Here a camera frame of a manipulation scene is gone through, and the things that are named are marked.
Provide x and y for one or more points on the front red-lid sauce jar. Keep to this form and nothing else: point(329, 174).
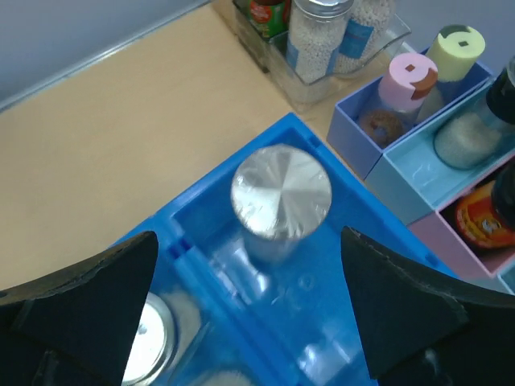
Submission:
point(485, 217)

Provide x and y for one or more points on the front yellow-cap sauce bottle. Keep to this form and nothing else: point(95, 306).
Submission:
point(269, 17)

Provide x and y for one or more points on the yellow-cap spice bottle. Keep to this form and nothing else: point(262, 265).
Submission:
point(455, 50)

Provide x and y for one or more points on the silver-lid jar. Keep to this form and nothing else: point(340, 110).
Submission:
point(316, 30)
point(366, 32)

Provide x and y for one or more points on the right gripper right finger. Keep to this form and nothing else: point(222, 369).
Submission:
point(418, 326)

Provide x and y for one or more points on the front silver-lid jar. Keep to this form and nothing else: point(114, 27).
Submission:
point(316, 30)

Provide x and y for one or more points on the clear plastic organizer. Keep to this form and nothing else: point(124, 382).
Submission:
point(270, 54)

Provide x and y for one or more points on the grey-lid salt shaker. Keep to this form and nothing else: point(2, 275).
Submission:
point(482, 129)

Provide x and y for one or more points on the rear silver-lid jar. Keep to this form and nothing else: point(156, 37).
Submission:
point(366, 32)

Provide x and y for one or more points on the large blue divided bin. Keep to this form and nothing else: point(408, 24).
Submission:
point(285, 324)

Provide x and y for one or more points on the pastel compartment organizer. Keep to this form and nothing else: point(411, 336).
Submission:
point(418, 188)

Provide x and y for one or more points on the lidded glass jar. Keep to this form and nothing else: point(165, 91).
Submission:
point(280, 195)

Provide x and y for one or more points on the pink-cap spice bottle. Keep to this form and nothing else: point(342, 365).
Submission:
point(393, 107)

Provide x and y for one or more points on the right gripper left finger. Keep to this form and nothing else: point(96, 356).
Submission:
point(76, 326)

